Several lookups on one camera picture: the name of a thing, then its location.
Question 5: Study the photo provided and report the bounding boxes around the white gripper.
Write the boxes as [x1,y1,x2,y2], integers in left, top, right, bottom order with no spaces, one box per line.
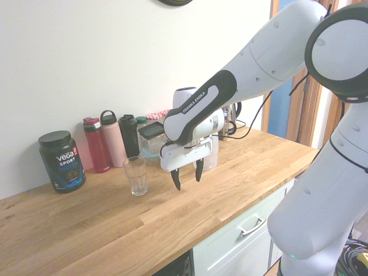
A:
[159,137,214,191]

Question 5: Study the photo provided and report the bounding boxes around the clear plastic pitcher blue lid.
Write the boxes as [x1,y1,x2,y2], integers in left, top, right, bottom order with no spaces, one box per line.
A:
[201,135,220,172]

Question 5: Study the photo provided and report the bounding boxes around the pink water bottle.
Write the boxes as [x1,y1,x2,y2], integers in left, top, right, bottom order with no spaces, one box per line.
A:
[99,110,128,168]

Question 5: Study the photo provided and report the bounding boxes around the red water bottle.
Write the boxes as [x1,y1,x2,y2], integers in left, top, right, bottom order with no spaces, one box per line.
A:
[82,116,112,174]

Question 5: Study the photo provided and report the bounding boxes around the glass container teal lid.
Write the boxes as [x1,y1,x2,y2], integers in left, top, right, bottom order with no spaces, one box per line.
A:
[138,143,164,165]

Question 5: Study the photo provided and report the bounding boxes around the clear drinking glass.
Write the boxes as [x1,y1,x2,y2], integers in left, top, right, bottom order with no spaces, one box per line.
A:
[122,156,149,197]

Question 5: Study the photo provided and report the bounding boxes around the square container black lid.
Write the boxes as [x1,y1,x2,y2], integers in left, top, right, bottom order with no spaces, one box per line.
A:
[137,122,167,153]

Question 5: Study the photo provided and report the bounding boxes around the glass French press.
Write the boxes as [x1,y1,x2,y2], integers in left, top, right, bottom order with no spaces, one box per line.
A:
[218,103,238,141]

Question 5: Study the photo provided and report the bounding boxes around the black shaker bottle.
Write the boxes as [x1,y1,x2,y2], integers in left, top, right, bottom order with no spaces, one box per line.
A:
[118,114,140,159]

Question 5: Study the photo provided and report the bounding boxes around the white cabinet drawer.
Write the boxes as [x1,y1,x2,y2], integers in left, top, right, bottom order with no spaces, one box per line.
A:
[192,178,297,276]

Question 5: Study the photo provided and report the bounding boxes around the black dishwasher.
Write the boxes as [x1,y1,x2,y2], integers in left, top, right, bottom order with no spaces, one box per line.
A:
[156,249,194,276]

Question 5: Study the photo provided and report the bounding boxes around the black Vega protein tub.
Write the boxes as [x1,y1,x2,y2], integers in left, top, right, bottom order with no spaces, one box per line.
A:
[38,131,87,194]

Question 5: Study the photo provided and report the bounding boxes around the silver drawer handle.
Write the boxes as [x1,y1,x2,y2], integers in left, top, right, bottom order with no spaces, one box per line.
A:
[237,217,267,237]

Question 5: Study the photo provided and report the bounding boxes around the wooden door frame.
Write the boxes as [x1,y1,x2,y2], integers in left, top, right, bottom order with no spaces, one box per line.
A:
[262,0,350,152]

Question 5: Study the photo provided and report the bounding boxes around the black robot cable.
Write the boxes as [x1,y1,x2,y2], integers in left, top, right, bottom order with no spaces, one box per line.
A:
[217,0,368,173]

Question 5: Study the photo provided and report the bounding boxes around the black round wall clock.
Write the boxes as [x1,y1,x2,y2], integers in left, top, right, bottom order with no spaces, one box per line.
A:
[157,0,194,6]

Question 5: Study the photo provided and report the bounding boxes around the coiled black cable bundle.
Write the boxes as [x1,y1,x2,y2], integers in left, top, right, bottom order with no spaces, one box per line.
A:
[335,238,368,276]

